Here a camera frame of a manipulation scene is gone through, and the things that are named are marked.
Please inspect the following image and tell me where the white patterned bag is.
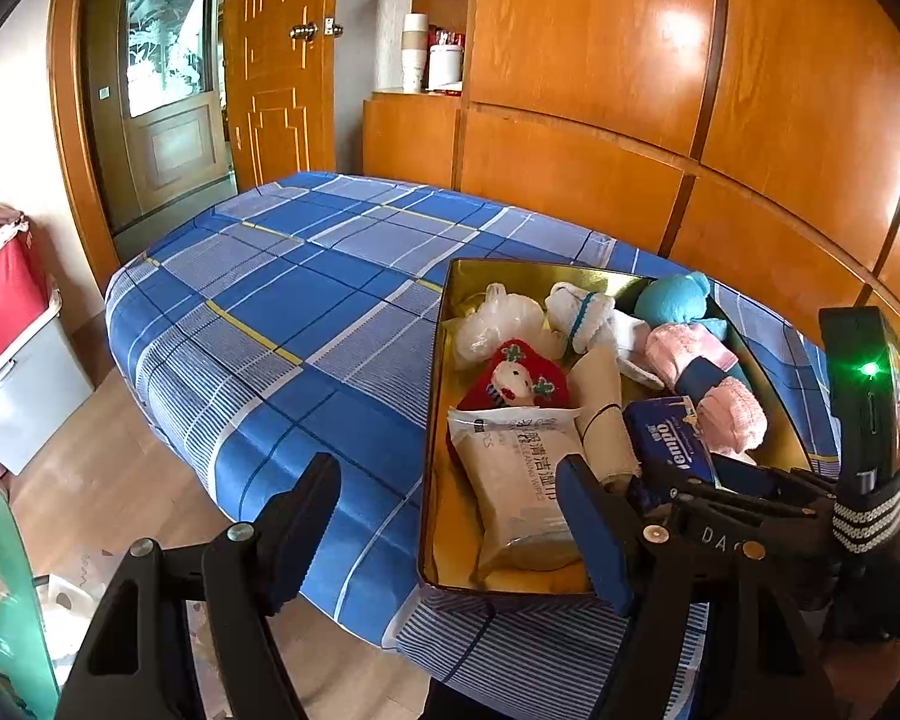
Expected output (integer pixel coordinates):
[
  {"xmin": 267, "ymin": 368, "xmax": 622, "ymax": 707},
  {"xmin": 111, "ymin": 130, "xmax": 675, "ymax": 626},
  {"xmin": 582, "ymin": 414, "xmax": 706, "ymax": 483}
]
[{"xmin": 34, "ymin": 574, "xmax": 113, "ymax": 661}]

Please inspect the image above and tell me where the metal door knob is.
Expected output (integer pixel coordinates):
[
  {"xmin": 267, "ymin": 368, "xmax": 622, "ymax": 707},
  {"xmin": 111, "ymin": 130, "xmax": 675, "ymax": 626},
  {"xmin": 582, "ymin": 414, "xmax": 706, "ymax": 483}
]
[{"xmin": 290, "ymin": 15, "xmax": 344, "ymax": 43}]

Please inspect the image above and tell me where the gold rectangular box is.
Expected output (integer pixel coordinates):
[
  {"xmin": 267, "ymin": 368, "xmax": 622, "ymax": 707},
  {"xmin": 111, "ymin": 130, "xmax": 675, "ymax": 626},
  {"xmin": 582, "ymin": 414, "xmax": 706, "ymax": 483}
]
[{"xmin": 416, "ymin": 257, "xmax": 818, "ymax": 598}]

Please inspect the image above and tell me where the white jar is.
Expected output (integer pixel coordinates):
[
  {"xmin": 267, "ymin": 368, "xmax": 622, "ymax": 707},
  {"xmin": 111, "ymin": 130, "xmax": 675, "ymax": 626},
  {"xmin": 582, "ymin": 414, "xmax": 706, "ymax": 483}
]
[{"xmin": 427, "ymin": 43, "xmax": 464, "ymax": 89}]

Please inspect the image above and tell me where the pink and navy sock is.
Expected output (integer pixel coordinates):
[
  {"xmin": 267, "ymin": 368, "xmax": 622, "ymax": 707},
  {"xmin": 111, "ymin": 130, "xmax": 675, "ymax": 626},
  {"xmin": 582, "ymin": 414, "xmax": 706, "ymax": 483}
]
[{"xmin": 645, "ymin": 322, "xmax": 767, "ymax": 463}]

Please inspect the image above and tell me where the glass panel door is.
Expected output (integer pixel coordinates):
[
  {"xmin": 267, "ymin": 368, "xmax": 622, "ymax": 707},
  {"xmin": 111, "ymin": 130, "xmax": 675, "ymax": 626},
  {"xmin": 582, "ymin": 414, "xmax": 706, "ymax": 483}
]
[{"xmin": 82, "ymin": 0, "xmax": 238, "ymax": 235}]

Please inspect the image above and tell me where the stack of paper cups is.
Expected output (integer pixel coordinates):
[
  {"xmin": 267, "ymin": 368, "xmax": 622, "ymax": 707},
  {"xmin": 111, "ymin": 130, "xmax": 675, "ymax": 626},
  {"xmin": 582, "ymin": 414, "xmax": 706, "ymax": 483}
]
[{"xmin": 401, "ymin": 13, "xmax": 430, "ymax": 91}]

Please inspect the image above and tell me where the wooden door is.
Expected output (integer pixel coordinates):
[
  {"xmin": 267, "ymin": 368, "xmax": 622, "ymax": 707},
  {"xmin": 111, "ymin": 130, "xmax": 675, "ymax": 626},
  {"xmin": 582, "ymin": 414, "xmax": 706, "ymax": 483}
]
[{"xmin": 221, "ymin": 0, "xmax": 343, "ymax": 193}]

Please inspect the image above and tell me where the teal teddy bear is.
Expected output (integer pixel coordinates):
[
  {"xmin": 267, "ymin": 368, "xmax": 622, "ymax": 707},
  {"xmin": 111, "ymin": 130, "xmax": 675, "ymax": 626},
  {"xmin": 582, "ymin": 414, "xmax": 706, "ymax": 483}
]
[{"xmin": 634, "ymin": 270, "xmax": 751, "ymax": 391}]

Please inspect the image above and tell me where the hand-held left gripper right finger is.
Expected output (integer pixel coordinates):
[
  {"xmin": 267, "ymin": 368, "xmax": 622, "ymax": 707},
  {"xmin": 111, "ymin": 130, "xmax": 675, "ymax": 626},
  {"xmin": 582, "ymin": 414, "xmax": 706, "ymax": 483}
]
[{"xmin": 555, "ymin": 456, "xmax": 830, "ymax": 720}]

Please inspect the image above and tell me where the beige printed sock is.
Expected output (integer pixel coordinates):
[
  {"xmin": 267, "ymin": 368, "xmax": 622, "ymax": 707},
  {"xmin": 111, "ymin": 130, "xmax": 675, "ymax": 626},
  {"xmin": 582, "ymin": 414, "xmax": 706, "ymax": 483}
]
[{"xmin": 570, "ymin": 347, "xmax": 643, "ymax": 481}]

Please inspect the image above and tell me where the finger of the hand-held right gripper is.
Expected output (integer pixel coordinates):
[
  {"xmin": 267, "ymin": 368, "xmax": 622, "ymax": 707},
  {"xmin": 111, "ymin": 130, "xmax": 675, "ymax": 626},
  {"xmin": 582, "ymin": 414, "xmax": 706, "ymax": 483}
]
[
  {"xmin": 709, "ymin": 454, "xmax": 842, "ymax": 500},
  {"xmin": 630, "ymin": 481, "xmax": 835, "ymax": 565}
]

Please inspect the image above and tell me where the blue tissue pack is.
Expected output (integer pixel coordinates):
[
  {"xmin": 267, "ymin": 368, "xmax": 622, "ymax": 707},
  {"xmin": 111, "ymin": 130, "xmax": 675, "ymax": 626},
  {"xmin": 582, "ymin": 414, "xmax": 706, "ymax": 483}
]
[{"xmin": 622, "ymin": 396, "xmax": 721, "ymax": 511}]

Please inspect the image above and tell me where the plain white sock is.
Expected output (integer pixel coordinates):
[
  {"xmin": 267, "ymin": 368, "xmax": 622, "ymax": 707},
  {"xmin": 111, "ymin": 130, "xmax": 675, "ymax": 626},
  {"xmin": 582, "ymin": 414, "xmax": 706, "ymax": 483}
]
[{"xmin": 611, "ymin": 311, "xmax": 676, "ymax": 391}]

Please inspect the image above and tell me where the green translucent plastic bin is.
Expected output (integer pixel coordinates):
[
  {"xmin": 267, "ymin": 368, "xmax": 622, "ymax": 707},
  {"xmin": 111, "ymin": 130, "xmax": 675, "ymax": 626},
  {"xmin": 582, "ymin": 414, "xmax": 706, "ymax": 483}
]
[{"xmin": 0, "ymin": 476, "xmax": 61, "ymax": 720}]

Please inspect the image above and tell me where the white wet wipes pack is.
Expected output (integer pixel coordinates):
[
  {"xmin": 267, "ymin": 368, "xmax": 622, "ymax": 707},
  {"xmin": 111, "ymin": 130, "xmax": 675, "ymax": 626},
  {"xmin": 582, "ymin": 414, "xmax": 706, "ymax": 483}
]
[{"xmin": 448, "ymin": 403, "xmax": 593, "ymax": 578}]

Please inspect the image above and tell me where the white sock with teal stripe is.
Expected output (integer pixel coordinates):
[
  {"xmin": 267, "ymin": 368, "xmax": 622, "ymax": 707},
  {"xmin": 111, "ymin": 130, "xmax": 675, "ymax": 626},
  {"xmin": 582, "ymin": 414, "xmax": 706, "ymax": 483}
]
[{"xmin": 544, "ymin": 281, "xmax": 616, "ymax": 353}]

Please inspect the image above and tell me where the red plush toy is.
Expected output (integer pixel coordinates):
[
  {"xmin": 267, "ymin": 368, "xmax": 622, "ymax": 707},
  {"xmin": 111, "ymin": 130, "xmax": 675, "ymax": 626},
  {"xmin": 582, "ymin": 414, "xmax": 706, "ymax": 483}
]
[{"xmin": 459, "ymin": 340, "xmax": 571, "ymax": 412}]

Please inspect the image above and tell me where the wooden wardrobe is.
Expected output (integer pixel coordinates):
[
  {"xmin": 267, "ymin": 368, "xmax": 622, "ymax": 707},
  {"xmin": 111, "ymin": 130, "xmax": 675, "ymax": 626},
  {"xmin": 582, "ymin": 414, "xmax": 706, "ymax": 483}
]
[{"xmin": 362, "ymin": 0, "xmax": 900, "ymax": 421}]

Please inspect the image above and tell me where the red bag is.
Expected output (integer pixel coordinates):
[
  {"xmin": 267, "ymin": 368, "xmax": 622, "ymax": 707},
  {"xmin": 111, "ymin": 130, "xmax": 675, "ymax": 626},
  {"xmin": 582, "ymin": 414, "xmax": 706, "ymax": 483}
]
[{"xmin": 0, "ymin": 232, "xmax": 55, "ymax": 391}]

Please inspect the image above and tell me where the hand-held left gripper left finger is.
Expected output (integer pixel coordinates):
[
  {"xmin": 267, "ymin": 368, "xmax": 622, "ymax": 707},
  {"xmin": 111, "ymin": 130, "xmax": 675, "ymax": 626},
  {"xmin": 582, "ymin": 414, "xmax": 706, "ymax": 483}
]
[{"xmin": 54, "ymin": 451, "xmax": 342, "ymax": 720}]

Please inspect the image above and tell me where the blue plaid bed sheet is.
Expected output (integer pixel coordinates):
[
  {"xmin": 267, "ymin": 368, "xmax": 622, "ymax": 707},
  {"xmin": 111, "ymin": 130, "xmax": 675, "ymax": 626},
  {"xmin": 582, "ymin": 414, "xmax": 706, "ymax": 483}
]
[{"xmin": 105, "ymin": 171, "xmax": 841, "ymax": 691}]

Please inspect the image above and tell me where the grey plastic container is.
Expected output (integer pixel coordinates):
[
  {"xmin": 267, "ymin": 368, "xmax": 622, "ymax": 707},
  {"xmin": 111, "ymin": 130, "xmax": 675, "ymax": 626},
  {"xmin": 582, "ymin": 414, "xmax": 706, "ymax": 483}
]
[{"xmin": 0, "ymin": 300, "xmax": 95, "ymax": 478}]

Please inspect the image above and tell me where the white plastic bag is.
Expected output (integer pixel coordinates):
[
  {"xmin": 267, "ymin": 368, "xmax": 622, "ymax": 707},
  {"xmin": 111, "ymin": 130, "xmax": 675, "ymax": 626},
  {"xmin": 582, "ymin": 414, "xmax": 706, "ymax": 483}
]
[{"xmin": 454, "ymin": 283, "xmax": 548, "ymax": 372}]

